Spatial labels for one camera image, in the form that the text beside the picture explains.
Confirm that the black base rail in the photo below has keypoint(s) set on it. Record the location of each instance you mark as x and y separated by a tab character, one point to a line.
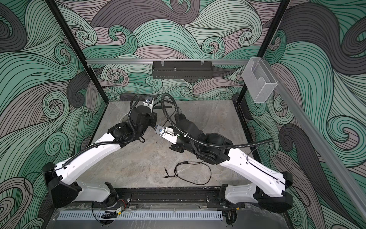
171	196

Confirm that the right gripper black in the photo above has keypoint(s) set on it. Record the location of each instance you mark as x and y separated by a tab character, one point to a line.
178	147

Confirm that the aluminium wall rail back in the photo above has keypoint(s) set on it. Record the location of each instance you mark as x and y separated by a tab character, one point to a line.
131	61

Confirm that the black frame post left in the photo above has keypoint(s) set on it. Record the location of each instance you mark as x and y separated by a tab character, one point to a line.
71	39

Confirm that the black perforated wall tray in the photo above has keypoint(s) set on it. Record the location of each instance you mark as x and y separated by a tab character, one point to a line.
187	70

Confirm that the aluminium wall rail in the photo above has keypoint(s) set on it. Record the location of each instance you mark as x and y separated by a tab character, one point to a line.
131	61
342	174

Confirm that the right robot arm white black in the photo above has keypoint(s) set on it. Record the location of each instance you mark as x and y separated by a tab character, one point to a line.
267	188

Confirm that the aluminium wall rail right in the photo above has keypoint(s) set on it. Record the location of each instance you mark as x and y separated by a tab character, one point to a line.
342	174

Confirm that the black frame post right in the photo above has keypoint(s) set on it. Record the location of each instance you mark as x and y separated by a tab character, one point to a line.
270	35

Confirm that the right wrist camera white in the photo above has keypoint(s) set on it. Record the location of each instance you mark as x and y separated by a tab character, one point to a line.
166	133

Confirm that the black frame post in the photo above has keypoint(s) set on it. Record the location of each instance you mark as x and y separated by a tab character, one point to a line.
270	35
71	39

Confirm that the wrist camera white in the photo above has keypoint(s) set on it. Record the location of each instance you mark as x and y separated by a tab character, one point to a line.
166	133
148	102

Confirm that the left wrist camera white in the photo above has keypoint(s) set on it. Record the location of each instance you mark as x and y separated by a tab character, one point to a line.
148	102

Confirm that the white slotted cable duct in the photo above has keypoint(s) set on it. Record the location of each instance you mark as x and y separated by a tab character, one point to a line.
145	215

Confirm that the black blue headphones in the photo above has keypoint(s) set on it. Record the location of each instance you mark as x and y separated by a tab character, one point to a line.
168	104

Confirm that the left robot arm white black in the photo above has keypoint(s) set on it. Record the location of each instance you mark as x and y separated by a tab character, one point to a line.
61	179

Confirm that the clear plastic wall bin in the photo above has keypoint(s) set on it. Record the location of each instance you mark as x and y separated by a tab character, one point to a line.
259	79

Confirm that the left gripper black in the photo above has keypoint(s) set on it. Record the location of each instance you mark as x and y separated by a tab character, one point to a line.
153	118

